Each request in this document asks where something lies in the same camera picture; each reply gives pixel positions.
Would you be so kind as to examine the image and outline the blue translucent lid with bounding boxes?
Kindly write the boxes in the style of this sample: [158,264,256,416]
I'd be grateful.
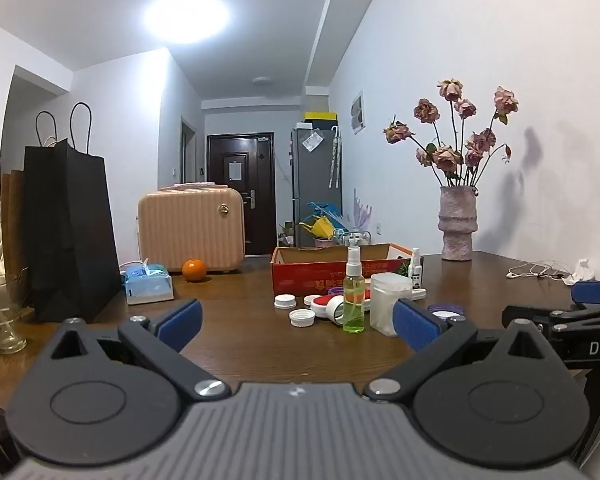
[427,304,466,320]

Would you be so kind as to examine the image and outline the translucent plastic container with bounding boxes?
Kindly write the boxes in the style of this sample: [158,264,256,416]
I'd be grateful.
[370,272,413,337]

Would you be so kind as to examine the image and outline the small white spray bottle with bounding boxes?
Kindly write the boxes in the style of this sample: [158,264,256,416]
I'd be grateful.
[408,247,422,289]

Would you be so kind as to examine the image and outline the green liquid spray bottle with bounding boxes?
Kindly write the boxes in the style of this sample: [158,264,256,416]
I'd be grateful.
[342,238,365,334]

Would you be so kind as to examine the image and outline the white red lint brush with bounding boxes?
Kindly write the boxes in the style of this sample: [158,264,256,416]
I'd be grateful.
[303,284,427,321]

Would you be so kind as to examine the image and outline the white bottle cap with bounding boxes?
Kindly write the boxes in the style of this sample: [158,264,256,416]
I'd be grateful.
[274,294,297,310]

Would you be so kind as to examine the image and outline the white jar lid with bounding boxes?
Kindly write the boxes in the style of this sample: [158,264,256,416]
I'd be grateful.
[288,309,315,328]

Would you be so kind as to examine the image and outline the blue tissue pack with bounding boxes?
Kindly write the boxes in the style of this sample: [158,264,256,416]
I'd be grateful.
[120,259,174,306]

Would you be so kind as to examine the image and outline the orange fruit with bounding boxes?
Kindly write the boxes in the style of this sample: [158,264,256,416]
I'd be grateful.
[181,258,208,283]

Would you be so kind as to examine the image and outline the black paper shopping bag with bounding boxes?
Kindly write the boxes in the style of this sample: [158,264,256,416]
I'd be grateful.
[23,102,122,323]

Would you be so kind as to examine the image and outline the pink ceramic vase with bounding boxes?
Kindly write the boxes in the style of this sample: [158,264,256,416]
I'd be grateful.
[438,185,478,262]

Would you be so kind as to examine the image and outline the pink ribbed suitcase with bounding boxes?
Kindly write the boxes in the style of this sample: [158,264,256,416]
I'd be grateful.
[137,182,246,272]

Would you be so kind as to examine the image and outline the red orange cardboard box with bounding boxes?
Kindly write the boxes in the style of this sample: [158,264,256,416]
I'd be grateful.
[271,244,412,296]

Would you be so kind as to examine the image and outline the clear drinking glass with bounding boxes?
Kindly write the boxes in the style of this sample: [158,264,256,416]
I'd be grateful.
[0,306,27,354]

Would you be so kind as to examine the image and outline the dried pink roses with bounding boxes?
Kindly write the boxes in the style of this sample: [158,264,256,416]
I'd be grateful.
[384,78,519,188]

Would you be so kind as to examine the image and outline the dark brown entrance door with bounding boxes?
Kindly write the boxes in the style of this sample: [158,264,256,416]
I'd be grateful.
[207,132,276,256]

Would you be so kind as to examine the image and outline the brown paper bag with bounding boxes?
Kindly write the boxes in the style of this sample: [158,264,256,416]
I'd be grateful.
[2,170,27,304]

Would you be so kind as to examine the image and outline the grey refrigerator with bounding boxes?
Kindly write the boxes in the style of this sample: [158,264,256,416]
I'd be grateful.
[290,120,342,248]

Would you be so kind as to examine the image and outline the yellow box on refrigerator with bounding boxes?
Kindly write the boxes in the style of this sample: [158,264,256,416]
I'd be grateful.
[303,112,338,122]

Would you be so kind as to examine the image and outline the white wired earphones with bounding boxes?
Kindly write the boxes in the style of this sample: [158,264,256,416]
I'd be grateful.
[505,260,571,281]

